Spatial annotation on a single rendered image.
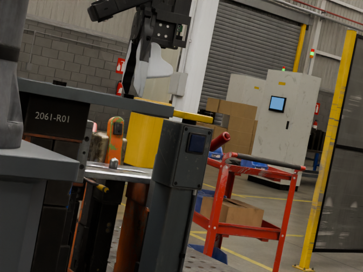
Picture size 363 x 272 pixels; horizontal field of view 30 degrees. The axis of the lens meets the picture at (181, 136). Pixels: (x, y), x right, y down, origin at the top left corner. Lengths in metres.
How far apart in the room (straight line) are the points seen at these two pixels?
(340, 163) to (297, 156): 5.90
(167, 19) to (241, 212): 2.59
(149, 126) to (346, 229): 3.30
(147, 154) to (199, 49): 3.35
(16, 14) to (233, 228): 2.96
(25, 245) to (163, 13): 0.53
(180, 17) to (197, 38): 4.28
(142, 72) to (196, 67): 4.34
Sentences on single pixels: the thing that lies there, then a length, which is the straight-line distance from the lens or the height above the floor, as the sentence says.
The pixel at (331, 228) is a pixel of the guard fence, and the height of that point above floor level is 0.35.
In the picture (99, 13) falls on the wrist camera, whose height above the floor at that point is 1.29.
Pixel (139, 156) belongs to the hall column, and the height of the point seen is 0.38.
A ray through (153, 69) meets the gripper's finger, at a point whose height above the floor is 1.22.
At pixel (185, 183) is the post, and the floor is 1.04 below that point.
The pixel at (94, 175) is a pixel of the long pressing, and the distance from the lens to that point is 1.40.
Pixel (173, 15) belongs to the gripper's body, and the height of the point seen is 1.31.
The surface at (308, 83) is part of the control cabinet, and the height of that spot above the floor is 1.85.
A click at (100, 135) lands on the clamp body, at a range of 1.66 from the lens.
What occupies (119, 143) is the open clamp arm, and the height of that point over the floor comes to 1.05.
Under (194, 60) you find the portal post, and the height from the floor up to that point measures 1.50.
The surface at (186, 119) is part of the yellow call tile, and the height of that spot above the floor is 1.15.
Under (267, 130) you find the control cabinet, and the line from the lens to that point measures 11.85.
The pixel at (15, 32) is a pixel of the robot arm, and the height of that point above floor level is 1.21.
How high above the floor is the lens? 1.18
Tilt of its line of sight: 3 degrees down
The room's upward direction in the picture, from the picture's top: 11 degrees clockwise
